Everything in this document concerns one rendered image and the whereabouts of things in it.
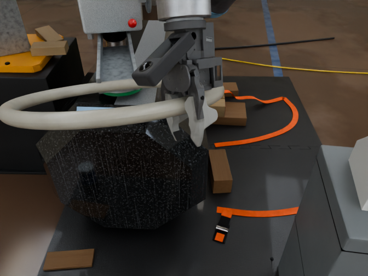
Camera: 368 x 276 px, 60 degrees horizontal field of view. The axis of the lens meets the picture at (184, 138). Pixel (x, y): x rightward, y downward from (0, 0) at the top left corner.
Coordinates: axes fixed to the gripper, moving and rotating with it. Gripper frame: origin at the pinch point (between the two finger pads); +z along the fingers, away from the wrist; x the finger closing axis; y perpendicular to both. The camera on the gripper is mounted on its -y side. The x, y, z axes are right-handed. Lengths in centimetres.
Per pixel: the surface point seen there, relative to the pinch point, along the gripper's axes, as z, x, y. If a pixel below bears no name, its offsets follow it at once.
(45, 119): -6.4, 9.9, -20.4
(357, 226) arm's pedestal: 36, -13, 49
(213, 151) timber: 57, 105, 112
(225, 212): 81, 73, 87
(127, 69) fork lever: -10, 52, 21
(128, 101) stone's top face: 6, 78, 35
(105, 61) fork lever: -13, 62, 18
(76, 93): -5.3, 44.6, -1.0
